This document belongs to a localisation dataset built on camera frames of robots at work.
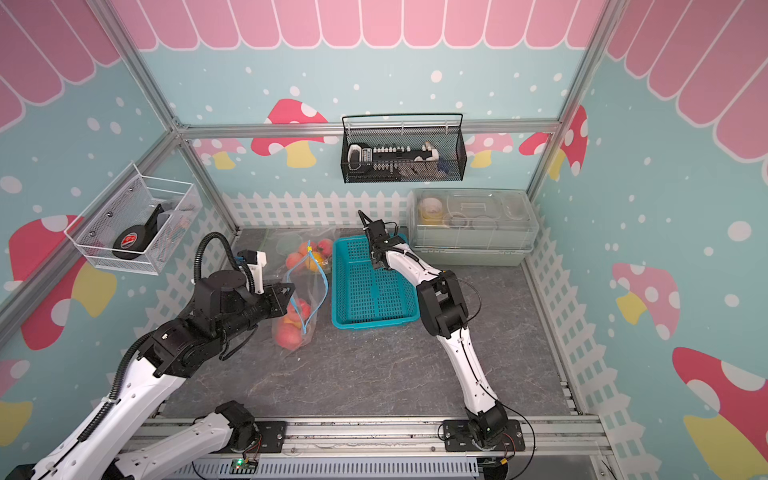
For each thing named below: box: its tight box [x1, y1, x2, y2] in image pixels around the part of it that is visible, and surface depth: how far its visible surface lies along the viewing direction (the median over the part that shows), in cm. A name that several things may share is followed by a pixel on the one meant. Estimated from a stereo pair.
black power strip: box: [347, 143, 441, 176], surface depth 89 cm
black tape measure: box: [112, 204, 164, 260], surface depth 71 cm
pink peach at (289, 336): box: [276, 322, 303, 351], surface depth 83 cm
